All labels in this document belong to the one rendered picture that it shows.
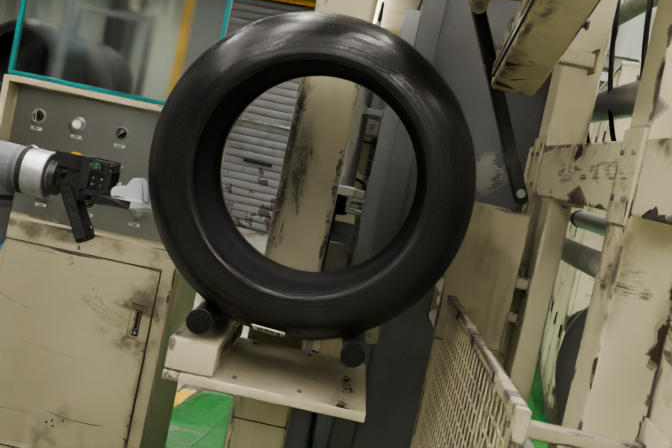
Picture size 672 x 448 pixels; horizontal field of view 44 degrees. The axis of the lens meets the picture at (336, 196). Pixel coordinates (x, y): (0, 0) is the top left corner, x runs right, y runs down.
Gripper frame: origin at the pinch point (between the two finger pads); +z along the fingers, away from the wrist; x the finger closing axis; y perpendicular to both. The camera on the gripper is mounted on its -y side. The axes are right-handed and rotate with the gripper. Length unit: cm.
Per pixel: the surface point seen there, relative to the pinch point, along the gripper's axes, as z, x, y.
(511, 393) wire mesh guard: 61, -55, -6
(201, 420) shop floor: -6, 194, -107
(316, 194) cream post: 28.7, 25.4, 8.3
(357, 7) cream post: 28, 25, 50
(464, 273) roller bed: 63, 18, -1
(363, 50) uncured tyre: 33, -12, 37
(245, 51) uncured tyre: 13.0, -12.2, 32.0
